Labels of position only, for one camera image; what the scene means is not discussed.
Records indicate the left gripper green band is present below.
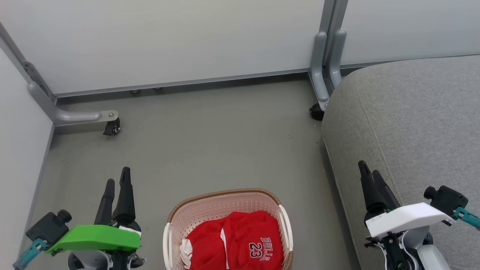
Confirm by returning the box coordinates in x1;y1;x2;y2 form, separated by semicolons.
46;167;143;260

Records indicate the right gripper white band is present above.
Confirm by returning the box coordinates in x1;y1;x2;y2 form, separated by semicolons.
358;160;455;240

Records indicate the red Bulls 23 jersey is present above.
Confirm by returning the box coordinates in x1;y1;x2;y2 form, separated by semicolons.
180;211;285;270

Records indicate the grey fabric sofa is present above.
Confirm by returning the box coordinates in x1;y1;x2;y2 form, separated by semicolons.
321;55;480;270

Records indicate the black caster with metal plate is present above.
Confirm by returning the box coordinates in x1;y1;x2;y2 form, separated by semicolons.
103;117;122;137

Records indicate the beige plastic laundry basket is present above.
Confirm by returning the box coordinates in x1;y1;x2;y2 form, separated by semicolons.
163;188;294;270

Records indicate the long grey partition foot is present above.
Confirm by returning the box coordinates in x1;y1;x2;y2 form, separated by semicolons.
27;81;120;127

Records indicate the black partition caster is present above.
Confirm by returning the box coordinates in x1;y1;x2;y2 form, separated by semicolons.
309;103;325;122

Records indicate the grey double partition foot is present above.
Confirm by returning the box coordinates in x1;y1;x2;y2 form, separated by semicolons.
309;30;348;112

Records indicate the grey partition base rail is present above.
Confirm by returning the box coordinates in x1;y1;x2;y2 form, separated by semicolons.
54;68;312;99

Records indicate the grey partition post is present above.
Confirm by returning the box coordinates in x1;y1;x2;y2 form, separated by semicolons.
322;0;349;72
0;22;57;104

